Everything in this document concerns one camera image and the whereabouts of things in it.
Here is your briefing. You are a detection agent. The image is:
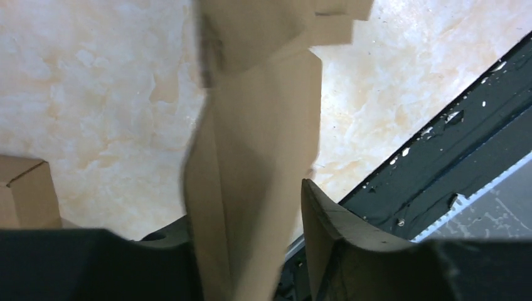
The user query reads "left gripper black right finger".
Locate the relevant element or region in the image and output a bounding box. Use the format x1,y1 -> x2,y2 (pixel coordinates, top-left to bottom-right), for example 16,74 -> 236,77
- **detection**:
301,179 -> 531,300

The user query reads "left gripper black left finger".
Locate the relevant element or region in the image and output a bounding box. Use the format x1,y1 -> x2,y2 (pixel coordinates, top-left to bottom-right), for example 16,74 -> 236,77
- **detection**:
1,217 -> 203,300

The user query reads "brown cardboard box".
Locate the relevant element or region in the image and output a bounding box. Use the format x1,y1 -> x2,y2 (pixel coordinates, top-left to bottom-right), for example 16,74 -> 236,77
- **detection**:
1,155 -> 62,229
183,1 -> 372,300

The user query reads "folded brown cardboard box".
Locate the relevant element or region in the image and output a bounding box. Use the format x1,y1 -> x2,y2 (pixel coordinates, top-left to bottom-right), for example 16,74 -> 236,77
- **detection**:
1,155 -> 62,229

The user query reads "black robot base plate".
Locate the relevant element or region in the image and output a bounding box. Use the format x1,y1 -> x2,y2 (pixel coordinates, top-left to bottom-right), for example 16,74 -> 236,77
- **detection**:
274,31 -> 532,301

